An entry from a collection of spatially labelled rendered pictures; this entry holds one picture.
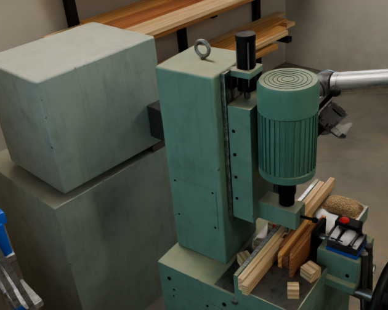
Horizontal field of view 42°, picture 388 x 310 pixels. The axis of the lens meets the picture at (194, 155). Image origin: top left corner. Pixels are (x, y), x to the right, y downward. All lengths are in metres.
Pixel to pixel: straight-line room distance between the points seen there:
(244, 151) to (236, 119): 0.11
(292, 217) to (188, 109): 0.48
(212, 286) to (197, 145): 0.50
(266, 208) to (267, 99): 0.43
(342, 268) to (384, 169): 2.26
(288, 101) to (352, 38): 3.85
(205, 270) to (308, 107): 0.73
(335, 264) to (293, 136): 0.46
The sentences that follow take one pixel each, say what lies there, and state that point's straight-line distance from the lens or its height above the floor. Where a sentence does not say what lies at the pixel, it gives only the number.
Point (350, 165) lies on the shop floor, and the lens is 3.91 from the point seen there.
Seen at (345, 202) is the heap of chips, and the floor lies 0.94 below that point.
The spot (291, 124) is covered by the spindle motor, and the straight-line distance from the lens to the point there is 1.45.
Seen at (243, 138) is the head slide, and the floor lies 1.32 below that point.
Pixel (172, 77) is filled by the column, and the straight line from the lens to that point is 1.57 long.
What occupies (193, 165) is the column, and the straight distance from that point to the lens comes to 1.68.
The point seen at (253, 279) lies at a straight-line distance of 1.62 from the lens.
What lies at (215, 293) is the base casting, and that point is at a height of 0.77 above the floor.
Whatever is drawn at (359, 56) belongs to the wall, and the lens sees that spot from 5.26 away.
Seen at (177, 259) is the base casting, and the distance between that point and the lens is 1.91.
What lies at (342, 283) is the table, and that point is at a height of 0.87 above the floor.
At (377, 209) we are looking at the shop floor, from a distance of 3.50.
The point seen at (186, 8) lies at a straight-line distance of 3.77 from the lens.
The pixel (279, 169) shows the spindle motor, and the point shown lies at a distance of 1.52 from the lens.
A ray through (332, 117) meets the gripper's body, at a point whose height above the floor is 1.30.
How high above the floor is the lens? 2.08
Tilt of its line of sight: 31 degrees down
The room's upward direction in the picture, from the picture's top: 6 degrees counter-clockwise
